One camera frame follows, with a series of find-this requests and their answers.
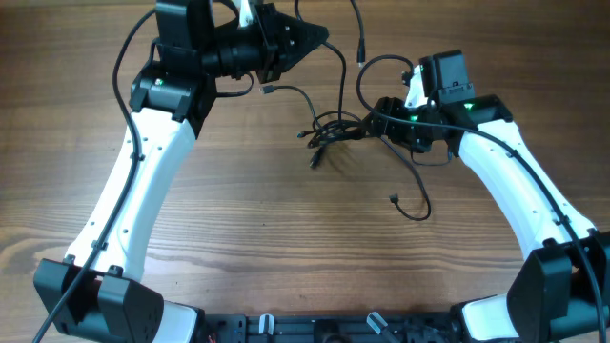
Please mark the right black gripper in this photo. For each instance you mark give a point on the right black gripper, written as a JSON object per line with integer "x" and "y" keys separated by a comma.
{"x": 388, "y": 120}

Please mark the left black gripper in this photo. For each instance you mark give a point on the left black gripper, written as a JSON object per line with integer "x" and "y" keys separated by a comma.
{"x": 272, "y": 43}

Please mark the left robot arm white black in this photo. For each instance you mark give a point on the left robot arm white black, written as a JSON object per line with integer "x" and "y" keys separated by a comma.
{"x": 95, "y": 292}

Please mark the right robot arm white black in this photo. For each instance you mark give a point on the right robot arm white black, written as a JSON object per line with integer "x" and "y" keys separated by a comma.
{"x": 562, "y": 288}

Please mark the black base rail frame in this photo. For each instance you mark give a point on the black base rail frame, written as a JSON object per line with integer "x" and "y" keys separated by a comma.
{"x": 372, "y": 328}

